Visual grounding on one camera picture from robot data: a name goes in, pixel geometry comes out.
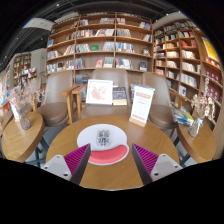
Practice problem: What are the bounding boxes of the stack of colourful books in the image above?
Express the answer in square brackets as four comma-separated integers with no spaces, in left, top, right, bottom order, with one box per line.
[172,105,195,127]

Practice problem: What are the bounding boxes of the wooden bookshelf with yellow poster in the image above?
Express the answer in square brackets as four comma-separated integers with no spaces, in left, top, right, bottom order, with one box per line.
[152,19,224,134]

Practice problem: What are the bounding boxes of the small distant wooden bookshelf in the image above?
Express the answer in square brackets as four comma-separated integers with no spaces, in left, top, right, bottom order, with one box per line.
[12,52,38,86]

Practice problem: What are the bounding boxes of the brown leather wooden armchair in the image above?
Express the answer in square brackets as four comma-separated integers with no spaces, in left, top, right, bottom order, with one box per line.
[71,68,148,125]
[143,72,189,132]
[34,70,79,129]

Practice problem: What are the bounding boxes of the white orange table sign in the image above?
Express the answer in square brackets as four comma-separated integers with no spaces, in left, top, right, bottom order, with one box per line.
[128,84,156,128]

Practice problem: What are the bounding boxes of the white mouse pad red rest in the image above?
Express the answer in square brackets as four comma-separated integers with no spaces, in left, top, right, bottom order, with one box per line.
[76,123,130,166]

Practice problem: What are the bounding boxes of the dark cover book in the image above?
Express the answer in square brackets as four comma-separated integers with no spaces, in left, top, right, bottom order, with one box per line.
[112,86,128,107]

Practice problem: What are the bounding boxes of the glass vase dried beige flowers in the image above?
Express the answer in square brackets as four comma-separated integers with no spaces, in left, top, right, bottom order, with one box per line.
[187,75,216,138]

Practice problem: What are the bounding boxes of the round wooden side table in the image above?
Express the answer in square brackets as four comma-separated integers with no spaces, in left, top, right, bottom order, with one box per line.
[176,121,218,166]
[0,110,46,164]

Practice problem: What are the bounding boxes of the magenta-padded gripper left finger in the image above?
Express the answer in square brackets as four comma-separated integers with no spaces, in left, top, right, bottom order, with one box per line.
[41,143,92,185]

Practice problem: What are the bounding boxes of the white framed floral picture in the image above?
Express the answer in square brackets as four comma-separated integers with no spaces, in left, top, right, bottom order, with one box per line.
[85,79,114,106]

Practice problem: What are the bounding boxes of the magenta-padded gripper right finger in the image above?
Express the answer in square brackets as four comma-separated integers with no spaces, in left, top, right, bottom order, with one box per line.
[131,143,183,186]

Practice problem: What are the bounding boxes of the small white table sign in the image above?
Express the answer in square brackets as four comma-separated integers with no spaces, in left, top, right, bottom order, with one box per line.
[10,102,21,122]

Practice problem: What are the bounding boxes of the glass vase dried pink flowers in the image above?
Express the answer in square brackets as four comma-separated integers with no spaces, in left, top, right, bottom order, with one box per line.
[7,78,43,131]

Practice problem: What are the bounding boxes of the wide wooden bookshelf unit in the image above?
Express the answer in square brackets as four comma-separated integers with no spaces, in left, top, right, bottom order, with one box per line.
[45,12,155,84]

